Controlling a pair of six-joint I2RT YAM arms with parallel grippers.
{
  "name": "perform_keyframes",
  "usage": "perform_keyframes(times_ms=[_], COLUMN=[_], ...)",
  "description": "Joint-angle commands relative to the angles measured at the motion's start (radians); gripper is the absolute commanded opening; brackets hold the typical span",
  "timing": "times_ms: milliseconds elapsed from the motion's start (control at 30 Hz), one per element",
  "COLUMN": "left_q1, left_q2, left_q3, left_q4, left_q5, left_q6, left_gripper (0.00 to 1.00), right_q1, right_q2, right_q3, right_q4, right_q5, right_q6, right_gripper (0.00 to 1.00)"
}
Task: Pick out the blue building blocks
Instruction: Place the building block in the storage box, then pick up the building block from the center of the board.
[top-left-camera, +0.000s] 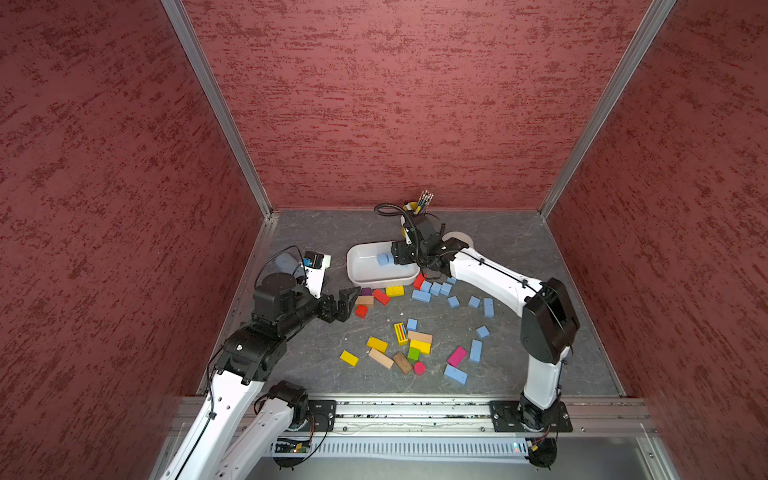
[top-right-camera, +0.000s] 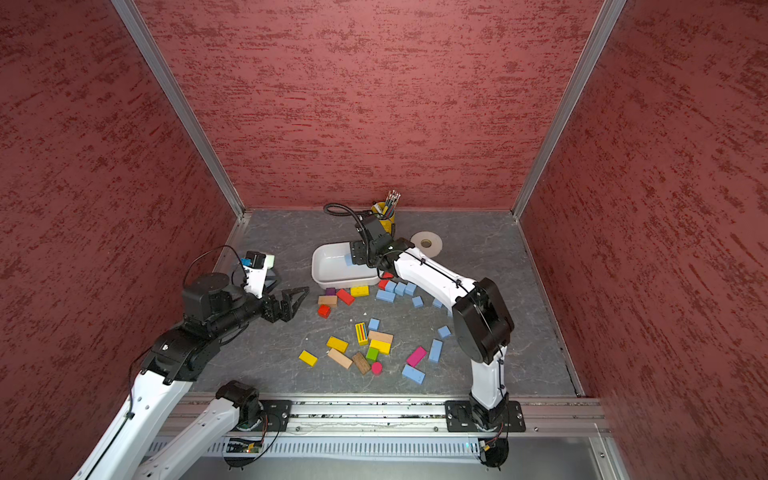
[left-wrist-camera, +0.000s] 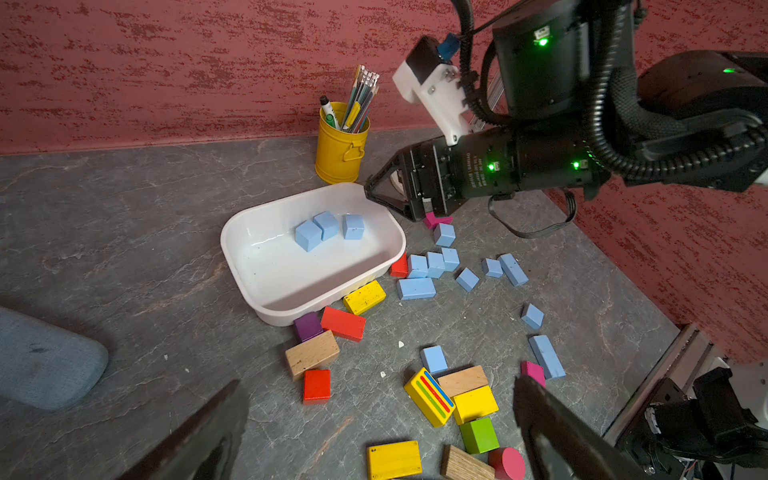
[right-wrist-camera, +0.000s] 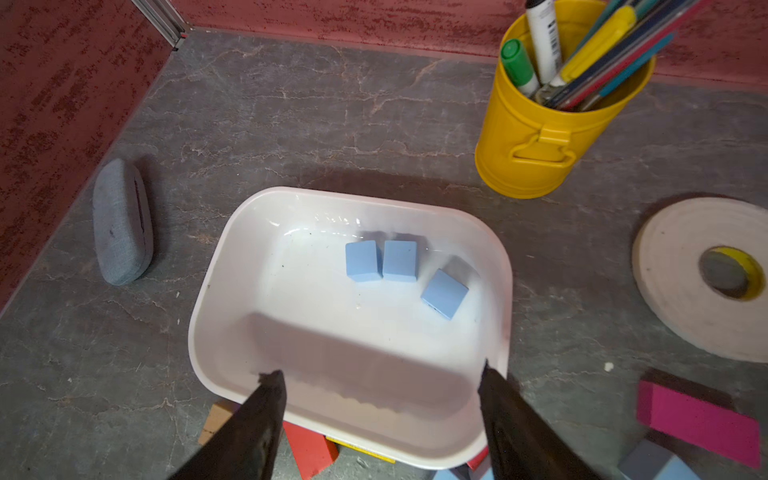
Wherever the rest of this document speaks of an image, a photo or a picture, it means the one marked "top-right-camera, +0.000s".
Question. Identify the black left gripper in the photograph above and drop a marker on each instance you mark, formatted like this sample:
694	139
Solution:
287	311

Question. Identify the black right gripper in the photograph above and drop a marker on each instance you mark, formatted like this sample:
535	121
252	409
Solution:
359	254

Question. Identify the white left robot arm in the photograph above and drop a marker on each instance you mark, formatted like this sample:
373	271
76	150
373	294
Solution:
216	311

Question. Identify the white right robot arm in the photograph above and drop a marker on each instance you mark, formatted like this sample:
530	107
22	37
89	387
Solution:
481	319

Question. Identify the red small block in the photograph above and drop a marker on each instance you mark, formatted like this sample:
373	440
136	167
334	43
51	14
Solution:
324	311

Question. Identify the yellow metal pencil bucket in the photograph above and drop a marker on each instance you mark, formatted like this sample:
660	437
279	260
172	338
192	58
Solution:
387	223

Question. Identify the tan block left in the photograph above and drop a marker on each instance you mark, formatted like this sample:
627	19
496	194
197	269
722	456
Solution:
328	300

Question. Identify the light blue long block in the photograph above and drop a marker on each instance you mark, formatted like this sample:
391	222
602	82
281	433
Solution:
386	296

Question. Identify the yellow block near bowl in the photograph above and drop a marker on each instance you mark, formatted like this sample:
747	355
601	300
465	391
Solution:
360	291

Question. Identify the white rectangular bowl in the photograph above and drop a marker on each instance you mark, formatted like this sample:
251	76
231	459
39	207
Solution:
332	267

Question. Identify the white tape roll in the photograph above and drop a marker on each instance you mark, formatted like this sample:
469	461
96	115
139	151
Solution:
429	243

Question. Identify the bundle of pencils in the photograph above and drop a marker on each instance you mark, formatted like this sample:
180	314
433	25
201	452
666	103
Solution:
391	203

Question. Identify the red flat block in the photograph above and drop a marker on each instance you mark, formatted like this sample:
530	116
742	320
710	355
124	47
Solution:
345	297

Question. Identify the yellow block centre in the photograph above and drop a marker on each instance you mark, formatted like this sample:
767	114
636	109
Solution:
337	344

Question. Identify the yellow block front left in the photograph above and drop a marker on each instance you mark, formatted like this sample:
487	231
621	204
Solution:
308	358

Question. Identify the natural wood long block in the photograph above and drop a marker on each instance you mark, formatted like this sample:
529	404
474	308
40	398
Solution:
340	358

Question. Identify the striped yellow block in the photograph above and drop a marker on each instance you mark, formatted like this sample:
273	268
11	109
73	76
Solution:
361	334

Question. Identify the tan wood block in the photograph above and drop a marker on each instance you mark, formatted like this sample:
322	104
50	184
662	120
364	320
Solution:
381	337

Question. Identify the dark wood block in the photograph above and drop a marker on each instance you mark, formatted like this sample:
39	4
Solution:
361	363

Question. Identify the green small block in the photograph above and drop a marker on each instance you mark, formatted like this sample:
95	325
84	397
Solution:
372	354

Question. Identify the magenta block front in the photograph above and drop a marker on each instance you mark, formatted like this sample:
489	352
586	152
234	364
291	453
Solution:
417	356

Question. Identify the light blue upright block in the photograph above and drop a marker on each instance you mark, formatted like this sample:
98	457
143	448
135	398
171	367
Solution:
435	351

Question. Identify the light blue block front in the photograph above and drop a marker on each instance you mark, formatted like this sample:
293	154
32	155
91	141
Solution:
413	374

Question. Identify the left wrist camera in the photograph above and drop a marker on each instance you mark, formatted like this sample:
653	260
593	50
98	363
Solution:
257	267

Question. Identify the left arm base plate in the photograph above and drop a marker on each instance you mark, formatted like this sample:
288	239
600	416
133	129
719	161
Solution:
265	415

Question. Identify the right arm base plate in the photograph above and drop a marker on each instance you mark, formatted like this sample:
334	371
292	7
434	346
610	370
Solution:
469	416

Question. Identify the aluminium front rail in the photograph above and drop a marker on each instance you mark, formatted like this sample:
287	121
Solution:
420	415

